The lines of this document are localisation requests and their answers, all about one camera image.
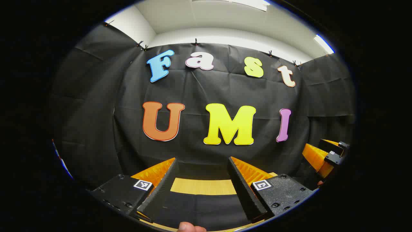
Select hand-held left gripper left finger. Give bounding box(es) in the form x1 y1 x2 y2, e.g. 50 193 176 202
89 157 179 223

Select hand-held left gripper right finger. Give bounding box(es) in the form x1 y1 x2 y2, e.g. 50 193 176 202
227 157 315 224

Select row of black cloth clips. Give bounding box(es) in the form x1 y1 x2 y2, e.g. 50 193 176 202
103 19 303 68

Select dark grey jeans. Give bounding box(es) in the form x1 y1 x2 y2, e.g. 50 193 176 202
151 193 256 230

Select long ceiling light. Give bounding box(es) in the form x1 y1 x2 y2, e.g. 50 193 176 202
232 0 271 12
314 34 335 54

